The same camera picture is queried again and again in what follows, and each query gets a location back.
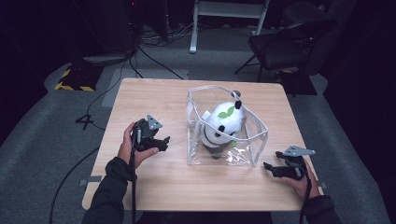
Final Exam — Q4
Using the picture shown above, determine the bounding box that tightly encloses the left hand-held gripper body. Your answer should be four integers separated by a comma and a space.
132, 114, 163, 153

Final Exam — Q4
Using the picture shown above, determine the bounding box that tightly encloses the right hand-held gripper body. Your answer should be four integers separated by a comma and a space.
281, 145, 317, 182

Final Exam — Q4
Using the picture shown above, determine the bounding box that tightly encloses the clear plastic bag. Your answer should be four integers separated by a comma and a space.
185, 84, 270, 169

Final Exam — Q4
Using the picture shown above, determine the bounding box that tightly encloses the panda plush toy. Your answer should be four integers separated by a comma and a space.
200, 99, 246, 161

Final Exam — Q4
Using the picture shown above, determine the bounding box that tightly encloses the person's left hand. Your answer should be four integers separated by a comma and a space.
117, 121, 160, 171

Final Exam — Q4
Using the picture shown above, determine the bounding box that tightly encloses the person's right hand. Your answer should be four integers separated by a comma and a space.
279, 161, 322, 201

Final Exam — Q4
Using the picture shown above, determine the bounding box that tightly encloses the black tape floor mark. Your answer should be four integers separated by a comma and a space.
75, 114, 94, 131

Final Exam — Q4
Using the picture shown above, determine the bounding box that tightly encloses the black stand base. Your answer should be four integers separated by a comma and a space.
275, 69, 318, 96

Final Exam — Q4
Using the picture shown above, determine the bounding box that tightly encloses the grey round stand base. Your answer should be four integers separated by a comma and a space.
82, 53, 133, 65

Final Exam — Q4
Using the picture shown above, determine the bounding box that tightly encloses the black yellow striped base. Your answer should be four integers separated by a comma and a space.
54, 63, 105, 92

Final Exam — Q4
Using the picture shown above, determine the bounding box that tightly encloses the black chair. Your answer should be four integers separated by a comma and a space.
233, 1, 339, 83

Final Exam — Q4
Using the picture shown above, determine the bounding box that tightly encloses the white metal stand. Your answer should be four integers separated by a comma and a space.
189, 0, 271, 55

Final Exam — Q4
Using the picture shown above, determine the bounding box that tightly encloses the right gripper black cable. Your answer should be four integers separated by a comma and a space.
298, 166, 314, 224

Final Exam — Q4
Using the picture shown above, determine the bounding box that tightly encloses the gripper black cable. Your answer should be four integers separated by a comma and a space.
298, 166, 314, 224
129, 125, 139, 224

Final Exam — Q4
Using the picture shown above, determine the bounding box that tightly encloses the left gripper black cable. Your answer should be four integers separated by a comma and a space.
129, 125, 139, 224

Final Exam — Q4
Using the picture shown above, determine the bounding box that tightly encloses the thin black floor cable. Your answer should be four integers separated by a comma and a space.
86, 60, 127, 131

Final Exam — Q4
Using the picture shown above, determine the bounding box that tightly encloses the thick black floor cable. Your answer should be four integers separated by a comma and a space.
48, 146, 101, 224

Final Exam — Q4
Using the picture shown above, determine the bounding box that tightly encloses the bundle of floor cables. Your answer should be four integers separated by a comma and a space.
136, 18, 195, 49

